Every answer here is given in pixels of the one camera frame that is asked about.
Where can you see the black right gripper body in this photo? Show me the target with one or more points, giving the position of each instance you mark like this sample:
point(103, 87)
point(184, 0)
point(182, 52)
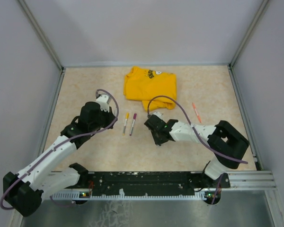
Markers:
point(157, 139)

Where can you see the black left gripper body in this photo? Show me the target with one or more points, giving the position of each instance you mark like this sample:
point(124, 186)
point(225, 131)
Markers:
point(105, 118)

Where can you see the white yellow whiteboard marker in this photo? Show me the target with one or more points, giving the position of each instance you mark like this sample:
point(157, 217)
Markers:
point(125, 125)

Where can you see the white purple-end pen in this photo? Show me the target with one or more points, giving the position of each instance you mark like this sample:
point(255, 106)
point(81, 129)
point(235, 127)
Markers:
point(132, 127)

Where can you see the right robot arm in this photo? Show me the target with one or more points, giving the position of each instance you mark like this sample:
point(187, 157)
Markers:
point(228, 144)

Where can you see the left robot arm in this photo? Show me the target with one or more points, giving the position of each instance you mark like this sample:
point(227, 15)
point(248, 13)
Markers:
point(28, 188)

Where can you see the orange pink highlighter pen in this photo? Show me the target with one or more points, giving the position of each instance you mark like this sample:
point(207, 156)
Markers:
point(196, 112)

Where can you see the yellow folded t-shirt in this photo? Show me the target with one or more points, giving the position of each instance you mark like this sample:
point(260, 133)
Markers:
point(151, 88)

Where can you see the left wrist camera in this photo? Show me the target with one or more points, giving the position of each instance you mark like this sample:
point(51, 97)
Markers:
point(103, 100)

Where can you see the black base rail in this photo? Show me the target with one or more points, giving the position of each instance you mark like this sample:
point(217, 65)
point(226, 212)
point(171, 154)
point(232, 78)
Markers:
point(143, 186)

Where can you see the aluminium frame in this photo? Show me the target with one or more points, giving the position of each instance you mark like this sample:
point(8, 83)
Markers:
point(143, 51)

